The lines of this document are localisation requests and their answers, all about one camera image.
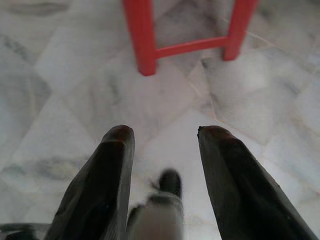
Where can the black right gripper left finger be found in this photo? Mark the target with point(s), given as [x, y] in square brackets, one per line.
[100, 190]

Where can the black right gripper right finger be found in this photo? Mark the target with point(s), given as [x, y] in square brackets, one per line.
[245, 190]

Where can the grey robot leg, black foot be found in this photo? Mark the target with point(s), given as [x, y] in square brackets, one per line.
[160, 217]

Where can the red plastic stool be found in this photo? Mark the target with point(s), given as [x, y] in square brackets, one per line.
[145, 37]

